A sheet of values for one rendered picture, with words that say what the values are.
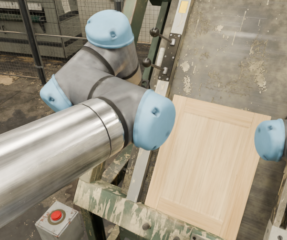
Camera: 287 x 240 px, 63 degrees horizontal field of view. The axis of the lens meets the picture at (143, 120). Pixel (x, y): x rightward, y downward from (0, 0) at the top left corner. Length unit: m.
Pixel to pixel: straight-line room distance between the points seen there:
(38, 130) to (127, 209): 0.86
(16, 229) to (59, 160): 2.04
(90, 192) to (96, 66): 0.82
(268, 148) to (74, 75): 0.34
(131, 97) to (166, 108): 0.05
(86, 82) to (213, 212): 0.78
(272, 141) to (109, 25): 0.33
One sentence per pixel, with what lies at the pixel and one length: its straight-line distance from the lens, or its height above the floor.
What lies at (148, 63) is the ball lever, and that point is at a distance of 0.91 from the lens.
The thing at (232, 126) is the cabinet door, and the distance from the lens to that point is 0.96.
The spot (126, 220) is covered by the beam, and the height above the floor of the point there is 0.84.
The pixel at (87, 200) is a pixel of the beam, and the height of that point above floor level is 0.85.
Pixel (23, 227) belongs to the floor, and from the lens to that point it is 2.24.
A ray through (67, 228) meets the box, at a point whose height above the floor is 0.91.
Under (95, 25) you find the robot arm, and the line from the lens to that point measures 0.41.
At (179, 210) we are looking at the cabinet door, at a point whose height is 0.92.
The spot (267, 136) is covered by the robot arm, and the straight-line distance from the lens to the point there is 0.46.
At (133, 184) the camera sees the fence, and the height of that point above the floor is 0.96.
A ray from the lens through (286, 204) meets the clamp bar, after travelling 0.95.
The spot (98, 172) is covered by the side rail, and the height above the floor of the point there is 0.91.
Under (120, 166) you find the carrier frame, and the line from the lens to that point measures 1.35.
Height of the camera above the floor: 1.76
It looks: 35 degrees down
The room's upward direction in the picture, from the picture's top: straight up
